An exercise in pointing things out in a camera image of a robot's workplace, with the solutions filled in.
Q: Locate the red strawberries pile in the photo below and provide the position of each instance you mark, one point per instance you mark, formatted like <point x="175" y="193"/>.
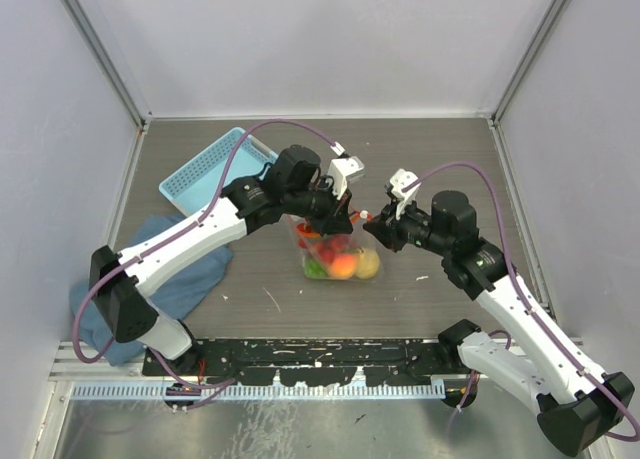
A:
<point x="321" y="247"/>

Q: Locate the green grape bunch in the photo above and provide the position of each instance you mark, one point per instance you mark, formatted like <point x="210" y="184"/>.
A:
<point x="314" y="269"/>

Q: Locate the orange peach fruit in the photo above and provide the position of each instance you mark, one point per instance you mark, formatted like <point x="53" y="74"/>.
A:
<point x="343" y="266"/>

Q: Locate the slotted cable duct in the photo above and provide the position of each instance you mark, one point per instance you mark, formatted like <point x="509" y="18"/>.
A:
<point x="163" y="390"/>

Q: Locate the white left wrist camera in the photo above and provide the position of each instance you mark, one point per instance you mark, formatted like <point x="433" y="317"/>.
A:
<point x="343" y="170"/>

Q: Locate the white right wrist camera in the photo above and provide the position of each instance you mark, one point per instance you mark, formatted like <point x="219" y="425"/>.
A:
<point x="403" y="187"/>

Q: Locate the clear zip bag orange zipper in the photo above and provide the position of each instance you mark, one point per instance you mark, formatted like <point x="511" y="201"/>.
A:
<point x="360" y="239"/>

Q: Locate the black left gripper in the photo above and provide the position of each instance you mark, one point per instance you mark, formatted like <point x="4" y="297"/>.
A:
<point x="337" y="219"/>

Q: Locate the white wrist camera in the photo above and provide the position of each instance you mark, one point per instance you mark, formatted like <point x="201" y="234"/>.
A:
<point x="343" y="170"/>
<point x="403" y="187"/>

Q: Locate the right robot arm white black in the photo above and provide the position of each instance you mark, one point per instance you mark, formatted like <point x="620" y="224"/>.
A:
<point x="575" y="401"/>

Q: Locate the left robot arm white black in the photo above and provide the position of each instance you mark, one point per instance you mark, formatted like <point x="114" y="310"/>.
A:
<point x="122" y="284"/>

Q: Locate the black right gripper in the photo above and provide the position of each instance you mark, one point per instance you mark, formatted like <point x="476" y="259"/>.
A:
<point x="381" y="229"/>

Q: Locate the light blue plastic basket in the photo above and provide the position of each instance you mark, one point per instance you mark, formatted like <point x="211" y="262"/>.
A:
<point x="192" y="186"/>

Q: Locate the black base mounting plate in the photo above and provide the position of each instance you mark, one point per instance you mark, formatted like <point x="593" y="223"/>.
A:
<point x="320" y="363"/>

